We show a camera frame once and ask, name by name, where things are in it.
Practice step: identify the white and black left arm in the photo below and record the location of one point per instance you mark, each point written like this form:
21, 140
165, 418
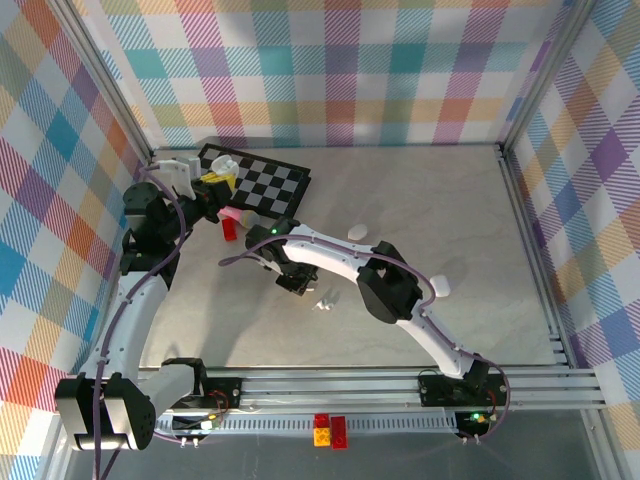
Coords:
135, 320

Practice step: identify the long red toy brick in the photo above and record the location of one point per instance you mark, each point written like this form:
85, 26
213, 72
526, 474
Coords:
339, 432

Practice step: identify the small red toy brick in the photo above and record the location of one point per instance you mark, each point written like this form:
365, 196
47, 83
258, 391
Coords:
322, 420

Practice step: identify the white earbud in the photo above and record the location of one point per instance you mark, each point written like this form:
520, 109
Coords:
318, 305
328, 302

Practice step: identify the aluminium frame post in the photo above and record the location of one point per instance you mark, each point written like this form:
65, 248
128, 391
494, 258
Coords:
546, 75
106, 80

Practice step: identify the red plastic block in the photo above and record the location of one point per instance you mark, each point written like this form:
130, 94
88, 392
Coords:
230, 231

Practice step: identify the small circuit board with LED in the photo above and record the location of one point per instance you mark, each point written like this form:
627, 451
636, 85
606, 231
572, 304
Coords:
472, 422
197, 425

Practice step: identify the yellow toy brick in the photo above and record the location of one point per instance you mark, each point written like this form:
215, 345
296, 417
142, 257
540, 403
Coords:
322, 437

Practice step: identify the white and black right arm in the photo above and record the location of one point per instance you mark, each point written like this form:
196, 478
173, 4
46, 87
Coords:
330, 252

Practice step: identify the black and grey chessboard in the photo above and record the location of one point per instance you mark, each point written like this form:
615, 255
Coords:
270, 185

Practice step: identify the long aluminium base rail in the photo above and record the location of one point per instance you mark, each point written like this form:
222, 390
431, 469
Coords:
325, 387

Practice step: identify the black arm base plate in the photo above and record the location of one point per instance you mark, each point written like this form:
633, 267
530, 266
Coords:
230, 392
435, 392

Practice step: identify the white rectangular earbud case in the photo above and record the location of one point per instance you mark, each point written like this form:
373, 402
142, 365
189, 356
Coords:
441, 286

